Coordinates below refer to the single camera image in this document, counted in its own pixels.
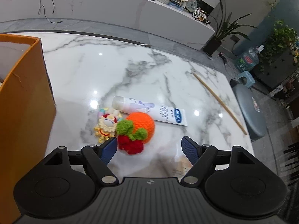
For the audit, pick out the orange cardboard storage box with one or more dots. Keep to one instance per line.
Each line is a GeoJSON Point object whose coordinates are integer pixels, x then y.
{"type": "Point", "coordinates": [27, 114]}

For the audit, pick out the white Vaseline tube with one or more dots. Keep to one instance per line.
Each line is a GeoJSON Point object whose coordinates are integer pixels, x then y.
{"type": "Point", "coordinates": [160, 113]}

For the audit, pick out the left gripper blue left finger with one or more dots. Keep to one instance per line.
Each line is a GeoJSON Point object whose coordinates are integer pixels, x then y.
{"type": "Point", "coordinates": [107, 150]}

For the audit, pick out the small blue plastic stool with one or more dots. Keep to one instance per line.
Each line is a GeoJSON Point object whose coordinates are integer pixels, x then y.
{"type": "Point", "coordinates": [246, 79]}

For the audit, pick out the orange crochet fruit toy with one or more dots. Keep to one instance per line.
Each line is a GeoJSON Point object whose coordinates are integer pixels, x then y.
{"type": "Point", "coordinates": [134, 132]}

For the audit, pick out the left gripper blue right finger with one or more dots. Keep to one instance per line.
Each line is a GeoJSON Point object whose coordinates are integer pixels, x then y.
{"type": "Point", "coordinates": [191, 149]}

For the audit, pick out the white marble TV console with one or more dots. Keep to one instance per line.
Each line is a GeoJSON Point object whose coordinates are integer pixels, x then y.
{"type": "Point", "coordinates": [144, 15]}

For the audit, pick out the yellow sun keychain toy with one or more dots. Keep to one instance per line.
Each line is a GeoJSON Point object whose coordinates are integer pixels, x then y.
{"type": "Point", "coordinates": [105, 128]}

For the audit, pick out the long wooden stick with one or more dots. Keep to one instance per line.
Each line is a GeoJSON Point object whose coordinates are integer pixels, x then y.
{"type": "Point", "coordinates": [221, 103]}

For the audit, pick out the potted green plant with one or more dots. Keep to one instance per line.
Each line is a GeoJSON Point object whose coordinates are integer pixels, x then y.
{"type": "Point", "coordinates": [224, 28]}

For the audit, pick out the large water bottle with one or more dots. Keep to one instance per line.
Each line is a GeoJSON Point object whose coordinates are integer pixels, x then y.
{"type": "Point", "coordinates": [247, 60]}

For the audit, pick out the grey round stool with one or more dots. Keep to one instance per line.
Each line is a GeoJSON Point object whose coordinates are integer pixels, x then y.
{"type": "Point", "coordinates": [253, 116]}

